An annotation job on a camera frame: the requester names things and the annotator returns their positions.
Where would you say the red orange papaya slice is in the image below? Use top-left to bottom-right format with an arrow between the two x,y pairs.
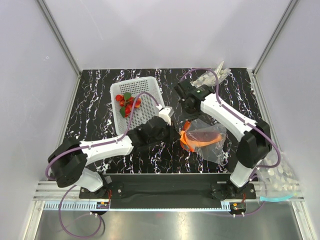
186,131 -> 222,148

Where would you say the red strawberry bunch with leaves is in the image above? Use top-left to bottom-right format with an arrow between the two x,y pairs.
115,92 -> 142,118

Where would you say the clear zip bag orange zipper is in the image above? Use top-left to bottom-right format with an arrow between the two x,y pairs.
179,119 -> 227,164

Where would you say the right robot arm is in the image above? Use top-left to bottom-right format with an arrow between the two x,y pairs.
174,80 -> 272,199

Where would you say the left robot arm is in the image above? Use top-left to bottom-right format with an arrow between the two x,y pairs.
48,116 -> 180,198

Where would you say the clear bag of white pieces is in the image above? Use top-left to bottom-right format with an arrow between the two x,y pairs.
191,61 -> 231,88

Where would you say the white plastic basket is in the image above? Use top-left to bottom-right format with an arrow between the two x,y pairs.
110,76 -> 165,135

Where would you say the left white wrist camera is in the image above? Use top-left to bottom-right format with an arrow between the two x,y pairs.
156,104 -> 174,126

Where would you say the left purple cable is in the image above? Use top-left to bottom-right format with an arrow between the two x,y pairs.
44,92 -> 162,237

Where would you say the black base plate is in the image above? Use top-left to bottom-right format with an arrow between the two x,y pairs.
47,172 -> 258,210

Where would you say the white slotted cable duct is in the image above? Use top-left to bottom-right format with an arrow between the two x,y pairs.
43,201 -> 232,212

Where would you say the left aluminium frame post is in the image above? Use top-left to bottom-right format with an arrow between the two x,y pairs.
36,0 -> 82,77

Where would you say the aluminium frame post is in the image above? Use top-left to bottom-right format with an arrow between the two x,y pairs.
36,0 -> 82,77
252,0 -> 300,76

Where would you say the right aluminium frame post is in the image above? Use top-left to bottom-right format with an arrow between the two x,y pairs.
252,0 -> 300,76

